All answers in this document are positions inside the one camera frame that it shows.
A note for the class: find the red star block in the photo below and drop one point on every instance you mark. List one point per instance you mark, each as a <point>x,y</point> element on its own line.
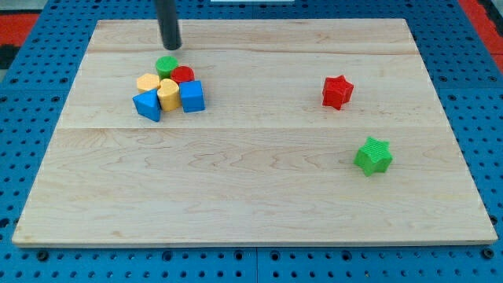
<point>336,91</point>

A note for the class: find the green star block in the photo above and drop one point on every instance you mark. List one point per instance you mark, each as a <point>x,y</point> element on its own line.
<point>374,156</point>

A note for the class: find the light wooden board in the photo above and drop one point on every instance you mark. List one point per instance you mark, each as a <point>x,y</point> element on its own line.
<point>265,164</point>

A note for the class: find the blue cube block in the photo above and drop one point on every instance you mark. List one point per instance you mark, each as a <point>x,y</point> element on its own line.
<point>192,96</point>

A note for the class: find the yellow heart block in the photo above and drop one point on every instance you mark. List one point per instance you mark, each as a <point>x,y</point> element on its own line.
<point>169,95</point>

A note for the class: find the red cylinder block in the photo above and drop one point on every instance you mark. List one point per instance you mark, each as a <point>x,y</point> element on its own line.
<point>182,74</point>

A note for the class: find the blue triangle block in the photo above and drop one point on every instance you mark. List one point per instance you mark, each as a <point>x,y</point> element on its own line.
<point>147,105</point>

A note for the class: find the green cylinder block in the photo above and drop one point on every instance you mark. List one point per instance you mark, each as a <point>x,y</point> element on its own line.
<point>165,65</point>

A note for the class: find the yellow hexagon block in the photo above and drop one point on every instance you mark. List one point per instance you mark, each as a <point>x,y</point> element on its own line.
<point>147,82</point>

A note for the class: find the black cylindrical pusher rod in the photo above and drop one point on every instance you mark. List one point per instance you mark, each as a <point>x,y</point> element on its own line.
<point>167,18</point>

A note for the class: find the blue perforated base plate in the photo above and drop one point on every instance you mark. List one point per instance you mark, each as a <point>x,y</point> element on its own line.
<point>463,71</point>

